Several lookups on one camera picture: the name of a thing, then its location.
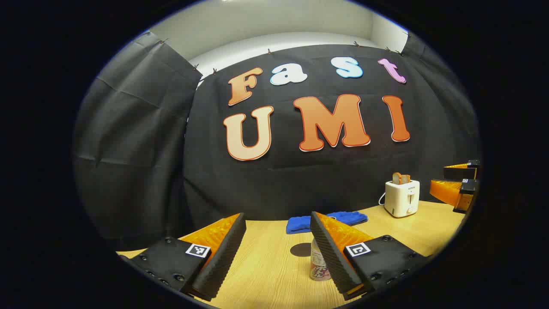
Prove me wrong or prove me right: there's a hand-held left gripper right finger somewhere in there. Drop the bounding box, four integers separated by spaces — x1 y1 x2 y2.
310 211 427 301

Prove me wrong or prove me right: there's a white toaster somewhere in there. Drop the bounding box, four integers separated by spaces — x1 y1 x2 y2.
384 179 420 218

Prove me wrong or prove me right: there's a black backdrop cloth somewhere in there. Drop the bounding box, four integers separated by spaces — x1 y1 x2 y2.
73 31 481 251

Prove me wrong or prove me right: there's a silver water bottle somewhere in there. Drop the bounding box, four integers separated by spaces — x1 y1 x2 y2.
310 238 332 282

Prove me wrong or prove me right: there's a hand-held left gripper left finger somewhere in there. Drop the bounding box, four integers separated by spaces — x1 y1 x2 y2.
118 212 247 302

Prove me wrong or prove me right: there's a dark round coaster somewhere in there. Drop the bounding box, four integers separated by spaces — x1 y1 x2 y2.
290 242 313 258

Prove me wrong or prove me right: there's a blue towel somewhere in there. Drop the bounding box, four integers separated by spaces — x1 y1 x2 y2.
286 211 368 235

